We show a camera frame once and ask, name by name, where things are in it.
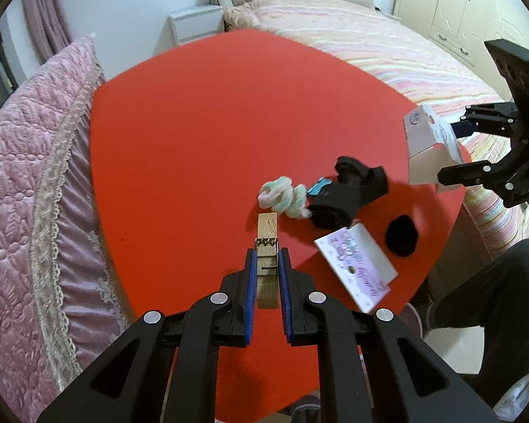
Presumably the small blue clip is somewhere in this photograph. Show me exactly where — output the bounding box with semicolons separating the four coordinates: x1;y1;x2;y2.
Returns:
306;177;333;195

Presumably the pink curtain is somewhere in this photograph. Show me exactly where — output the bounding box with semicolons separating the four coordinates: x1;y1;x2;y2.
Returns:
22;0;71;65

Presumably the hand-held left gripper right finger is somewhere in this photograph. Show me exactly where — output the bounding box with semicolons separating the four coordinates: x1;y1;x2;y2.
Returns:
278;247;501;423

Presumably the red table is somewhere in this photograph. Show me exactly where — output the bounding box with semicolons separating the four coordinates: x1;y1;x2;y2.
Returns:
89;29;472;421

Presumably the white nightstand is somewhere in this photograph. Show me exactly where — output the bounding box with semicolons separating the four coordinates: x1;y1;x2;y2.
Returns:
168;4;225;45

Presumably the fluffy green white scrunchie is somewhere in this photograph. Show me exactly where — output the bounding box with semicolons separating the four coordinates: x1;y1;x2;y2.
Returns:
258;175;314;220

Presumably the purple printed white card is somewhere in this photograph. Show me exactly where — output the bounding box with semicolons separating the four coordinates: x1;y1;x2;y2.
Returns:
314;222;399;313

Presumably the striped pastel bedspread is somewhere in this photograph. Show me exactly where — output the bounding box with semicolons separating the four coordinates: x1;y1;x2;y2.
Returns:
223;0;529;260

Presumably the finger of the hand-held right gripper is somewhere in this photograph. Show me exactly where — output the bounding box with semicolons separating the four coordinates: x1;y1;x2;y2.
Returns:
437;161;512;190
450;102;518;138

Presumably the person's black trouser leg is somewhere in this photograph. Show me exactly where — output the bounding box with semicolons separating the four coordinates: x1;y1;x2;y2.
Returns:
412;238;529;375

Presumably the white printed cloth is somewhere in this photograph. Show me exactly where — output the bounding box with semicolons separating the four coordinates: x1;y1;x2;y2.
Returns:
494;361;529;419

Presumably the cream wardrobe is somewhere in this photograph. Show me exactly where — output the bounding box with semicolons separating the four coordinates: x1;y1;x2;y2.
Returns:
392;0;529;71

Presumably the white cardboard box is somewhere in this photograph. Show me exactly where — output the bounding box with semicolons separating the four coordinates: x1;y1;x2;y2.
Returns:
403;105;463;192

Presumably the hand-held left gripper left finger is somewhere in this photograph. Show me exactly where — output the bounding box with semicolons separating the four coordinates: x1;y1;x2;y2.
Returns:
35;249;259;423

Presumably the pink quilted lace cover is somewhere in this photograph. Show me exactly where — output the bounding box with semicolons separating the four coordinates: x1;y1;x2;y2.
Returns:
0;37;133;419

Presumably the wooden clothespin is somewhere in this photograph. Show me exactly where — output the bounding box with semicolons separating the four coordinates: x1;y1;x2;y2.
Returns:
256;213;279;309

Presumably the black fuzzy ball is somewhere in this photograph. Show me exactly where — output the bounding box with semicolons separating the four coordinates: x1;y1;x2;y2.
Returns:
385;215;419;257

